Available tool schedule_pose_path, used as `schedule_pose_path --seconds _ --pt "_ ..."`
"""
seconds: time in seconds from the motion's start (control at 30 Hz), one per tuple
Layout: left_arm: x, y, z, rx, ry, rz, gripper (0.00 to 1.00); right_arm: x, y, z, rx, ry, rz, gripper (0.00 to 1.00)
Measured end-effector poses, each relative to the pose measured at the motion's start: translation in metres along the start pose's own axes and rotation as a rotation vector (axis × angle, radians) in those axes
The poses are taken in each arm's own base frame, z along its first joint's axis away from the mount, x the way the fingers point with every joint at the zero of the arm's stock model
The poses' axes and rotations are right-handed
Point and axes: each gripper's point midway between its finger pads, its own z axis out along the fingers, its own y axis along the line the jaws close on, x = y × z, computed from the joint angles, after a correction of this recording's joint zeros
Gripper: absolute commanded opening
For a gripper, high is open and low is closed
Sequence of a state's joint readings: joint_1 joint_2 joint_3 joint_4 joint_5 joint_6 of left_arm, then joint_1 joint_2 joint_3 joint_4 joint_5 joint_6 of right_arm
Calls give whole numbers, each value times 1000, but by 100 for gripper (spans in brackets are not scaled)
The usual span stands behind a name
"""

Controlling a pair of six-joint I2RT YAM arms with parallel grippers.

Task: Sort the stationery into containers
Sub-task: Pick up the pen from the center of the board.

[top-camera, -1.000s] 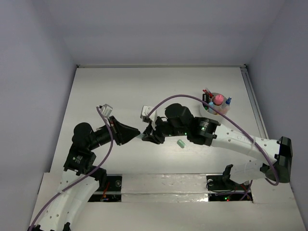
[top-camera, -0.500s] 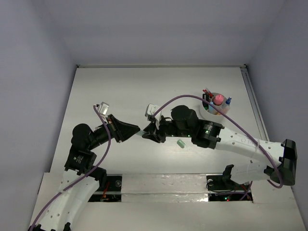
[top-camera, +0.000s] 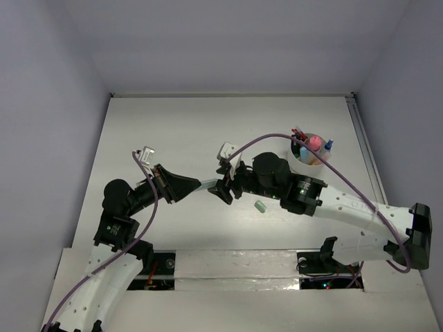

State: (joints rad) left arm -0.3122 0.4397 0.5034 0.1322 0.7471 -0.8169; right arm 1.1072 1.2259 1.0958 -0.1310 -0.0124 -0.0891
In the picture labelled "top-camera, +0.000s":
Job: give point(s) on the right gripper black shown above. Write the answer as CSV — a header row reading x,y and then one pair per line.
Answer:
x,y
223,190

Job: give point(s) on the black green highlighter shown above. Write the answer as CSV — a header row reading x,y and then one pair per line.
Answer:
x,y
295,147

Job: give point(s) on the blue highlighter marker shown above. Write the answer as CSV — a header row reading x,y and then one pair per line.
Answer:
x,y
304,155

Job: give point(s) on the orange highlighter marker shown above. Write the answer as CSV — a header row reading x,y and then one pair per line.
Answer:
x,y
320,161

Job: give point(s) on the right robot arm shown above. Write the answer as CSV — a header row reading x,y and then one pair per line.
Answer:
x,y
399,234

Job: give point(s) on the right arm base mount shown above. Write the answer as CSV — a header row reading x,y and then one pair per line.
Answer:
x,y
318,270

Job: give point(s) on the green highlighter marker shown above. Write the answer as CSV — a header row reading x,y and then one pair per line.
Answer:
x,y
207,184

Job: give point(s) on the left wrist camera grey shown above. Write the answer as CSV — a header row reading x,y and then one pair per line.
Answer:
x,y
146,155

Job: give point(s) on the white round container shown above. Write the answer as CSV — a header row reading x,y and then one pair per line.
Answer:
x,y
301,168

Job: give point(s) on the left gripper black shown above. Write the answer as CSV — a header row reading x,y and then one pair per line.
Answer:
x,y
163,183

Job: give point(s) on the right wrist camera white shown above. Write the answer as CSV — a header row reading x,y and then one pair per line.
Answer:
x,y
227,154

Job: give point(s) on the red gel pen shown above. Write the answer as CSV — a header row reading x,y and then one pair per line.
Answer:
x,y
297,132

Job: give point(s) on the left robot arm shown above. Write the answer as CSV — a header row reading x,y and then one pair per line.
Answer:
x,y
118,253

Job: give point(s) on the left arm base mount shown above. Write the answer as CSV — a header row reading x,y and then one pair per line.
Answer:
x,y
160,276

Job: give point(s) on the green marker cap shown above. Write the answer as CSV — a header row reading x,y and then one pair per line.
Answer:
x,y
260,206

